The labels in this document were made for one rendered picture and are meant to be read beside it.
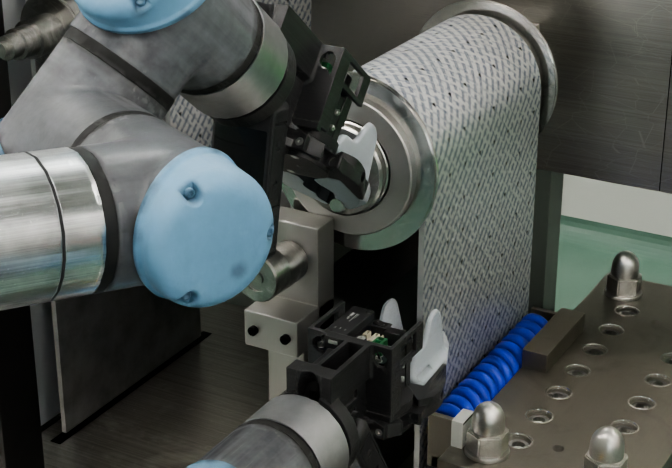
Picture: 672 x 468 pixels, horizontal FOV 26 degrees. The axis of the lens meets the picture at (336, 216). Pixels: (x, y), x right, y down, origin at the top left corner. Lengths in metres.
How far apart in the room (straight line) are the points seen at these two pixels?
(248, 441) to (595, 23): 0.59
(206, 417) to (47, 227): 0.81
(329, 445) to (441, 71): 0.35
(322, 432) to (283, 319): 0.17
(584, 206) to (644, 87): 2.73
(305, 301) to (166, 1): 0.42
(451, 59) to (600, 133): 0.24
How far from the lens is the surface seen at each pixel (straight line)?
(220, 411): 1.49
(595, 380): 1.30
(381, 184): 1.12
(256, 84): 0.91
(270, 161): 0.96
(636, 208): 4.06
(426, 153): 1.11
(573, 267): 3.97
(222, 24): 0.86
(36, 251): 0.69
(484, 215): 1.25
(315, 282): 1.16
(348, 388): 1.04
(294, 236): 1.15
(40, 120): 0.83
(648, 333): 1.39
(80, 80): 0.84
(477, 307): 1.28
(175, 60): 0.84
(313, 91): 1.00
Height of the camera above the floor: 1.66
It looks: 23 degrees down
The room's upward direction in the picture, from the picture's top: straight up
